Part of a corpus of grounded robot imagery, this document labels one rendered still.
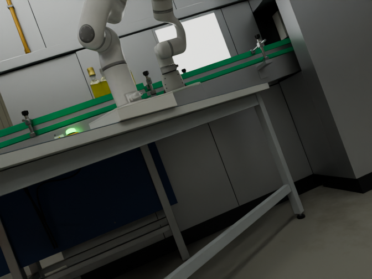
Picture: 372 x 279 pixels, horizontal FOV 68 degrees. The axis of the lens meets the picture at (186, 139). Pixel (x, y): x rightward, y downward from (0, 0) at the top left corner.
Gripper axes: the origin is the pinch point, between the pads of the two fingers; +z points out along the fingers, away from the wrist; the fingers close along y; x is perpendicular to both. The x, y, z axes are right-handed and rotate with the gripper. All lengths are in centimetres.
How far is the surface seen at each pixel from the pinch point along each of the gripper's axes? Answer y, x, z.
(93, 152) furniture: 39, 49, 0
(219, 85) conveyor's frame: -26.7, -12.9, 0.7
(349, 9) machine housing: -106, -2, -16
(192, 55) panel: -23.5, -37.2, -19.6
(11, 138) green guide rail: 80, -5, -9
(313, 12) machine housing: -84, -3, -21
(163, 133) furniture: 15.4, 34.7, 4.8
